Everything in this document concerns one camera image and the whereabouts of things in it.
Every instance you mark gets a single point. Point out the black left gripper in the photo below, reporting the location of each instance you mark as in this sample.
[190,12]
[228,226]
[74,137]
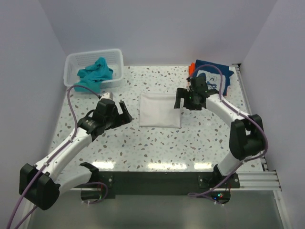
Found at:
[119,116]

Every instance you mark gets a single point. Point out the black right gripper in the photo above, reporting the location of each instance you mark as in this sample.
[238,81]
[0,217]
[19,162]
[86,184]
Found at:
[187,100]

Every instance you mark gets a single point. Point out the white t shirt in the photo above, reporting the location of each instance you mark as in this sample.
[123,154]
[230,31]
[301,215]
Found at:
[157,110]

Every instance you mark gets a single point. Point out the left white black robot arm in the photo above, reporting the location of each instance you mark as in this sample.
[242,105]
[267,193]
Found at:
[39,183]

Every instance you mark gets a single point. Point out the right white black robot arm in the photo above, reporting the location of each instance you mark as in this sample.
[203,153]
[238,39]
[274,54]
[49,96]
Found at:
[247,138]

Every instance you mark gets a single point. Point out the orange folded t shirt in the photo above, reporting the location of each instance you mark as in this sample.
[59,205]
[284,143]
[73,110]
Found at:
[190,68]

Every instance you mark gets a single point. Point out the blue printed folded t shirt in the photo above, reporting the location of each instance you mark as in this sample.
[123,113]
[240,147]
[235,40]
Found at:
[201,75]

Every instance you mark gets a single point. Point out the teal t shirt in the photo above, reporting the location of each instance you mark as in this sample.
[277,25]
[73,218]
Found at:
[93,76]

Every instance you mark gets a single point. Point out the white plastic basket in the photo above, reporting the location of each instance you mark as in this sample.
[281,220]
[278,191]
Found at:
[76,61]

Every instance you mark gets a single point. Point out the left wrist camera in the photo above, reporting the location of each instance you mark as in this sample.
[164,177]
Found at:
[107,95]

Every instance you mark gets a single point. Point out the aluminium right side rail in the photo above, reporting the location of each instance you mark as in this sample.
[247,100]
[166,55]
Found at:
[248,108]

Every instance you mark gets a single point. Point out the aluminium rail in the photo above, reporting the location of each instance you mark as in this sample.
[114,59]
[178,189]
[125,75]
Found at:
[239,181]
[248,108]

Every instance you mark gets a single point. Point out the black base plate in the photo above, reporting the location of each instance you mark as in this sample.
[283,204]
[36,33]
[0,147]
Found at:
[148,183]

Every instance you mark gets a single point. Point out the aluminium front rail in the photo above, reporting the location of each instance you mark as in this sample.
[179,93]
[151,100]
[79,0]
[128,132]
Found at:
[239,181]

